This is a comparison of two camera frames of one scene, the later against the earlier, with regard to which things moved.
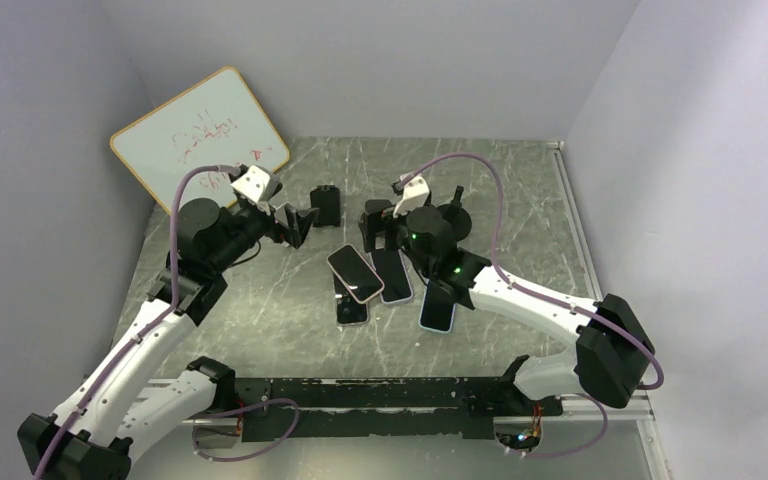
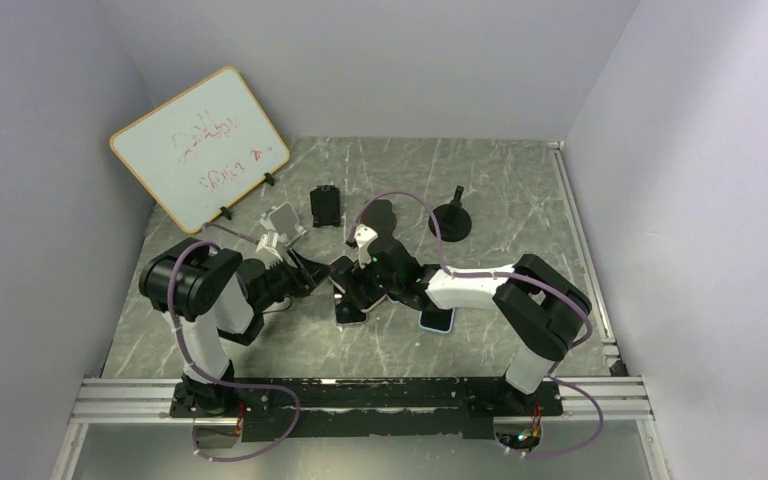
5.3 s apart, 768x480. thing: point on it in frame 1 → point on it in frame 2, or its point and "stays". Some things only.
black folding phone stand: [327, 199] stays
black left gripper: [297, 225] → [305, 278]
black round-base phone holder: [457, 215] stays
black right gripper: [376, 222] → [362, 269]
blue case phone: [437, 310] stays
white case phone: [349, 310] stays
